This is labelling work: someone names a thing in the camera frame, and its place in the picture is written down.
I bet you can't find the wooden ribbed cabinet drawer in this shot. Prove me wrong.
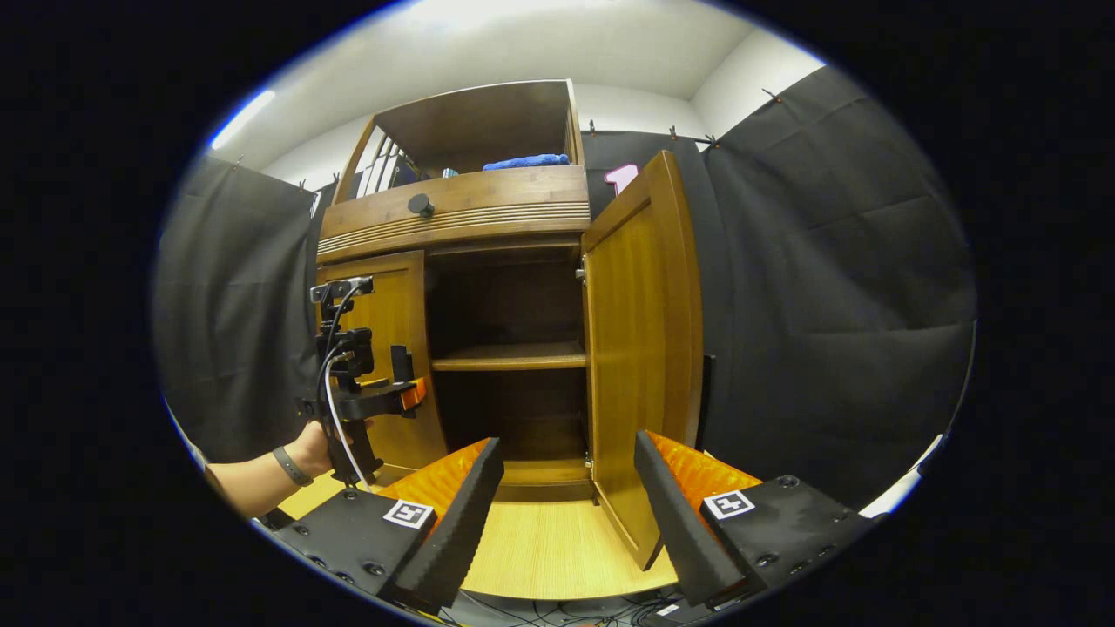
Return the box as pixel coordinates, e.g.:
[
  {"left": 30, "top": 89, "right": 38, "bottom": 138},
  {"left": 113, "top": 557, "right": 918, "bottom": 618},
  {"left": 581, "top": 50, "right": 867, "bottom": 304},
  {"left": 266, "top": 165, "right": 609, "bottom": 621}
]
[{"left": 316, "top": 165, "right": 591, "bottom": 262}]

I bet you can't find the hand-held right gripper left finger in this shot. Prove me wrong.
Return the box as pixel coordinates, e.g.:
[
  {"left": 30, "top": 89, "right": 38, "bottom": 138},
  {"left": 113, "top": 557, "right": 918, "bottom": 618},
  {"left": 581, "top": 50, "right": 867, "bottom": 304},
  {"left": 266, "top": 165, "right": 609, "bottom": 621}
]
[{"left": 261, "top": 437, "right": 504, "bottom": 615}]

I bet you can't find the blue folded cloth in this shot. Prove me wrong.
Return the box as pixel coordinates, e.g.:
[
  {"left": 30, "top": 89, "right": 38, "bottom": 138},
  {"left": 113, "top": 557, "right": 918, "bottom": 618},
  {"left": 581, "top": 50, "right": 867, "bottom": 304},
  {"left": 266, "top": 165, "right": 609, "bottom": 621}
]
[{"left": 482, "top": 153, "right": 571, "bottom": 172}]

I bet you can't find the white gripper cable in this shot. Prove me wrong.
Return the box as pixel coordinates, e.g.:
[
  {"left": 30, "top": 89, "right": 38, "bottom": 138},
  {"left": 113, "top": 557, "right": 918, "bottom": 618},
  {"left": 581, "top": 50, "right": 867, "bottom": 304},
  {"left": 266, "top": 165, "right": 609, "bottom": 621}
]
[{"left": 321, "top": 347, "right": 374, "bottom": 490}]

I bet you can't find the wooden shoe cabinet door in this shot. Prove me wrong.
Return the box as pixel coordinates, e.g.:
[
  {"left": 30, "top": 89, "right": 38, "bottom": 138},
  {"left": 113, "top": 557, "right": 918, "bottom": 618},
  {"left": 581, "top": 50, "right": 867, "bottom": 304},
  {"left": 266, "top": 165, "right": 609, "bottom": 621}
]
[
  {"left": 315, "top": 250, "right": 449, "bottom": 471},
  {"left": 579, "top": 150, "right": 717, "bottom": 571}
]

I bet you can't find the dark wristband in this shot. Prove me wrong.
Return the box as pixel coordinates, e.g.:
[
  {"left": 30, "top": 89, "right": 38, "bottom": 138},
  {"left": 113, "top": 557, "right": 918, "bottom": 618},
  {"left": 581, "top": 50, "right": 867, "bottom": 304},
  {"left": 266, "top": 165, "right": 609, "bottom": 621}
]
[{"left": 272, "top": 446, "right": 314, "bottom": 487}]

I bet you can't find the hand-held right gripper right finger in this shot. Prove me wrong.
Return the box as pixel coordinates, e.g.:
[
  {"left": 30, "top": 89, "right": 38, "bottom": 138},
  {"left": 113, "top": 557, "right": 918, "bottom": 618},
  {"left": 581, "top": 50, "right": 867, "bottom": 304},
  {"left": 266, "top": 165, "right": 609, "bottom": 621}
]
[{"left": 634, "top": 430, "right": 881, "bottom": 610}]

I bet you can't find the wooden double-door shoe cabinet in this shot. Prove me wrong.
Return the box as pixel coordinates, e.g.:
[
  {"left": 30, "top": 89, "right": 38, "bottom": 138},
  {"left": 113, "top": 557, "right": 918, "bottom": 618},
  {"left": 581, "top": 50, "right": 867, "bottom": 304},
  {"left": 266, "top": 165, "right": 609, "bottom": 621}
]
[{"left": 315, "top": 79, "right": 598, "bottom": 504}]

